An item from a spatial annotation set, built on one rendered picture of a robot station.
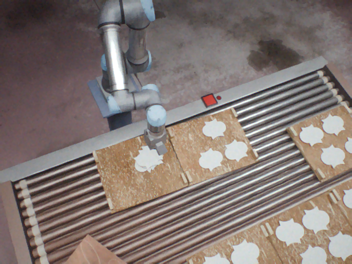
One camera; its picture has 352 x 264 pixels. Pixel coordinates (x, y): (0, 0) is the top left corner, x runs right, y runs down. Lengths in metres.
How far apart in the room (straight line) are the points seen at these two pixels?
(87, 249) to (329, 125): 1.47
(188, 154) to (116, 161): 0.39
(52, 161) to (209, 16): 2.48
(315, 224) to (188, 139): 0.77
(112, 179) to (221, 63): 1.98
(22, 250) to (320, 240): 1.42
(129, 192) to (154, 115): 0.54
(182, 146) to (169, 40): 1.84
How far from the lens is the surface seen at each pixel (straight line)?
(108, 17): 1.43
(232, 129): 1.89
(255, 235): 1.73
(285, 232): 1.78
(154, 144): 1.48
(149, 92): 1.37
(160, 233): 1.67
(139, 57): 1.74
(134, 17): 1.45
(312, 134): 2.04
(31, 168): 1.85
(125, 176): 1.72
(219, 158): 1.79
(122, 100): 1.35
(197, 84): 3.15
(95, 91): 2.04
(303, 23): 4.01
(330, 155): 2.02
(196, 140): 1.82
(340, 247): 1.89
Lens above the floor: 2.57
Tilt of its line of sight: 64 degrees down
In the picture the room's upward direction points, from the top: 8 degrees clockwise
